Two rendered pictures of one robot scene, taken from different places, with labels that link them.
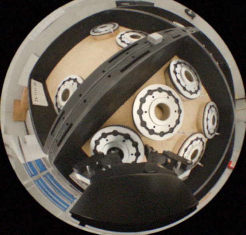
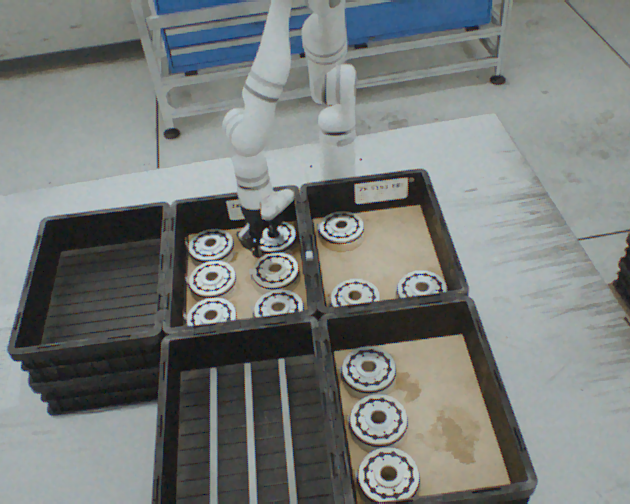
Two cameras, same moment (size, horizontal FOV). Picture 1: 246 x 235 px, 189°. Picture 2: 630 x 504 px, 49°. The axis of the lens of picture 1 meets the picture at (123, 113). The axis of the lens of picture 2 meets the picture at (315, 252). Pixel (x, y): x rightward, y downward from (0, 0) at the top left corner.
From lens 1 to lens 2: 1.47 m
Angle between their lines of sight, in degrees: 44
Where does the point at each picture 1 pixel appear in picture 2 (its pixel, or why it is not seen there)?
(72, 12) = not seen: outside the picture
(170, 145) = (240, 275)
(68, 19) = not seen: outside the picture
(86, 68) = (362, 256)
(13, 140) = (341, 123)
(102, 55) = (365, 273)
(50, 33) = not seen: outside the picture
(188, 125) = (239, 297)
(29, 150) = (328, 146)
